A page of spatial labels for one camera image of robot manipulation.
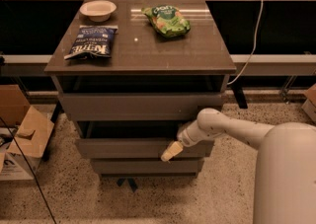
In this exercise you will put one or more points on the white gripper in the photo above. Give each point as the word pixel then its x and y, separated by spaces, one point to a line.
pixel 187 137

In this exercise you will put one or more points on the grey drawer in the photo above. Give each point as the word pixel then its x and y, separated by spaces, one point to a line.
pixel 126 139
pixel 146 167
pixel 101 107

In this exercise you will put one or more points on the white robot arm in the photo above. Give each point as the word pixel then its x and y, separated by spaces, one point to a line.
pixel 285 176

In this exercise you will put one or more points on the grey top drawer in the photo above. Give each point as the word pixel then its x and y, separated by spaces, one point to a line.
pixel 101 107

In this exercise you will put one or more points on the grey bottom drawer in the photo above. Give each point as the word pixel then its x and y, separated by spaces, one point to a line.
pixel 146 167

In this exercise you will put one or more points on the grey drawer cabinet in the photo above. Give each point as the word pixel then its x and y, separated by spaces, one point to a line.
pixel 143 62

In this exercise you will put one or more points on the open cardboard box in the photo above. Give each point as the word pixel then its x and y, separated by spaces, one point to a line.
pixel 25 135

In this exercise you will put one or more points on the green snack bag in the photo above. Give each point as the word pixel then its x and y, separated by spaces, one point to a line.
pixel 167 20

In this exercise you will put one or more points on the blue Kettle chips bag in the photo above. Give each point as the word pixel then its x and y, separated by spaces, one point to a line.
pixel 92 42

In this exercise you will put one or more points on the cardboard box at right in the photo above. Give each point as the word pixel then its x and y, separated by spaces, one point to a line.
pixel 309 105

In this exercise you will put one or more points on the white paper bowl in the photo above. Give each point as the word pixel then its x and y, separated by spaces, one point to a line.
pixel 99 10

